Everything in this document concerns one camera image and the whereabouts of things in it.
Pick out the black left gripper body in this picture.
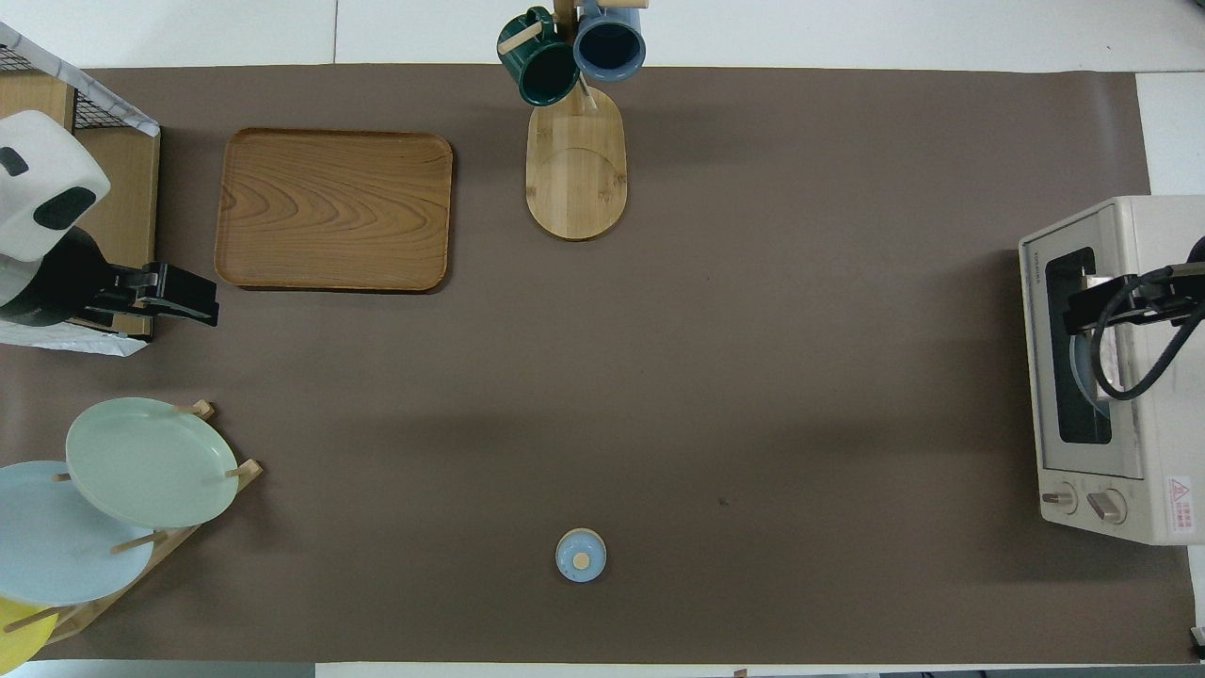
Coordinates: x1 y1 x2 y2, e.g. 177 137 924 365
94 264 169 326

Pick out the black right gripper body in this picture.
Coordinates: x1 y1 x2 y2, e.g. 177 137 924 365
1100 268 1195 329

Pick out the glass oven door with handle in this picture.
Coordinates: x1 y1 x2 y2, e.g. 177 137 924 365
1019 212 1146 483

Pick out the cream toaster oven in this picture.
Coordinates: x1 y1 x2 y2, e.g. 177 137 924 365
1019 195 1205 547

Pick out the light wooden stepped shelf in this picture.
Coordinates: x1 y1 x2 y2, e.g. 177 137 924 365
0 71 161 340

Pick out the pale green plate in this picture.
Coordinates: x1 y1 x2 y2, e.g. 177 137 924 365
66 397 239 528

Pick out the wooden plate rack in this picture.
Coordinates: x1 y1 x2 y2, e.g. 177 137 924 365
28 400 265 647

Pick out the brown wooden tray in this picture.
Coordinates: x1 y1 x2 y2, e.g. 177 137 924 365
215 128 455 295

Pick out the light blue racked plate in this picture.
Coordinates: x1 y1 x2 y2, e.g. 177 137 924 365
0 460 156 606

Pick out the brown table mat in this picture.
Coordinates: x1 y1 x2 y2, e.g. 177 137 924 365
0 64 1197 665

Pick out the yellow plate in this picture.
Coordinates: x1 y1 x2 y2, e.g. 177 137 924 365
0 595 62 675

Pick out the wooden mug tree stand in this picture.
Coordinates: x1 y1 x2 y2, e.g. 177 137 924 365
499 0 651 241

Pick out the dark green ceramic mug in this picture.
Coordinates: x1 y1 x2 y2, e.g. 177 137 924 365
497 8 581 106

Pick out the small blue wooden-knob bell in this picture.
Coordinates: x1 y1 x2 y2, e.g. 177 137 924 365
555 528 607 583

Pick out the blue ceramic mug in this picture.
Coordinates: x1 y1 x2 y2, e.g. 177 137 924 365
572 0 648 82

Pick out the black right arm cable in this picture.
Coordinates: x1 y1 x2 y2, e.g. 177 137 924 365
1090 264 1205 402

